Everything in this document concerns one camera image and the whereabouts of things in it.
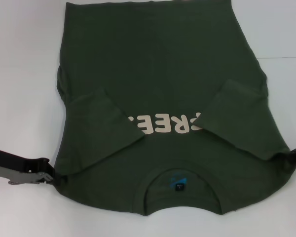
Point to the dark green FREE t-shirt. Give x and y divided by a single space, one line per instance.
148 74

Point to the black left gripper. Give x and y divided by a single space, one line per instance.
17 168

